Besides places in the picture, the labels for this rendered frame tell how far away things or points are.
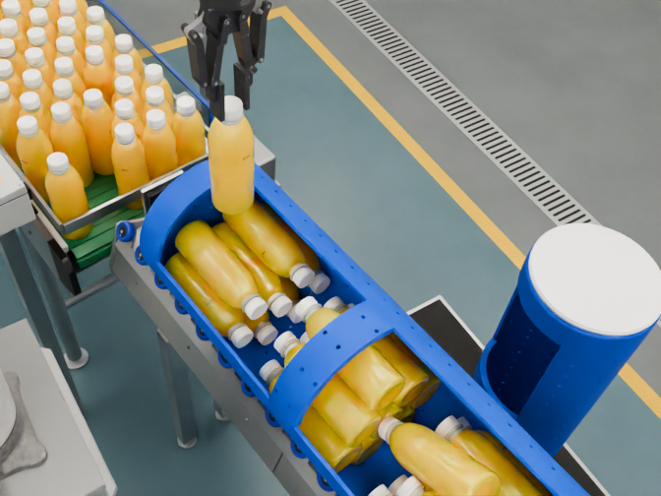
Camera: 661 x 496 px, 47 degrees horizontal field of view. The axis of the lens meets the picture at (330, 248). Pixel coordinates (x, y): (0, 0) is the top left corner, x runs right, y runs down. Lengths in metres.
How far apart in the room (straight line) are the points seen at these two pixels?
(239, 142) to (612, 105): 2.77
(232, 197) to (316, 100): 2.17
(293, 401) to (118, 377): 1.43
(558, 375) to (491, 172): 1.68
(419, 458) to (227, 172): 0.53
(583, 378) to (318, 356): 0.69
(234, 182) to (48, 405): 0.47
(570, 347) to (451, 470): 0.53
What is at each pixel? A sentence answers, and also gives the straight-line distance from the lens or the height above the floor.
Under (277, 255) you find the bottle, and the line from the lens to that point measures 1.38.
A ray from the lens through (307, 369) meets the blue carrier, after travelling 1.19.
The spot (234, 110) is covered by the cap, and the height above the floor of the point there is 1.46.
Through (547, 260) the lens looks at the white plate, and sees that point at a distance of 1.62.
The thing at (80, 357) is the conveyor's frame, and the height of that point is 0.03.
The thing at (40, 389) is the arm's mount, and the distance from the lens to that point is 1.37.
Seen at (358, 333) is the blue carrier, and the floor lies 1.23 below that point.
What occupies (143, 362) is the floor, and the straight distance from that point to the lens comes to 2.60.
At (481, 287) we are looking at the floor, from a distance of 2.86.
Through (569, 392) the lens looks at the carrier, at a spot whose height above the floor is 0.80.
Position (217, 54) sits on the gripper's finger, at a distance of 1.09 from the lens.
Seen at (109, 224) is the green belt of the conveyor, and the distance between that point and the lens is 1.77.
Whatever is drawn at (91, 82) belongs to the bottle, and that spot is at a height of 1.05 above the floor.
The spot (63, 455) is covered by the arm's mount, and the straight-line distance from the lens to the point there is 1.30.
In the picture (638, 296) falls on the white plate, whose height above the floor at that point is 1.04.
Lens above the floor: 2.24
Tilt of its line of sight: 52 degrees down
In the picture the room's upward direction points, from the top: 7 degrees clockwise
